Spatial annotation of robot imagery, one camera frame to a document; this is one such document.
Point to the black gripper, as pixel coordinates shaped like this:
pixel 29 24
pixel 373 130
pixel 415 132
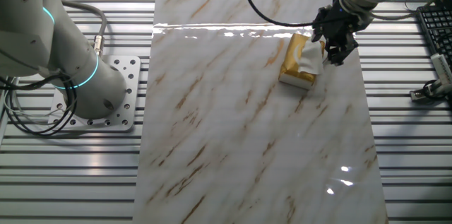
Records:
pixel 337 22

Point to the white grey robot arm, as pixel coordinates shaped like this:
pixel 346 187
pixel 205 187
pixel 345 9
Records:
pixel 88 86

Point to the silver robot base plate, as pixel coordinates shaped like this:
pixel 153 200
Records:
pixel 131 75

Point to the marble pattern table sheet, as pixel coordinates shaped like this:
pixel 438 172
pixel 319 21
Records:
pixel 229 128

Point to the white rectangular device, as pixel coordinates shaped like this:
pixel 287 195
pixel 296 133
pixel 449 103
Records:
pixel 443 68

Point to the white paper napkin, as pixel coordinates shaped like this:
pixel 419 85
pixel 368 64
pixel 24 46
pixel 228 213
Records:
pixel 310 59

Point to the metal clamp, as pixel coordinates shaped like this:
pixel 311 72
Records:
pixel 418 95

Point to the gold tissue pack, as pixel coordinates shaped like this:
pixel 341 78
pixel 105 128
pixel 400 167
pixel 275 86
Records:
pixel 291 72

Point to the black keyboard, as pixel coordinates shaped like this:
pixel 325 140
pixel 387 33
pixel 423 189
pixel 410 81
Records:
pixel 438 22

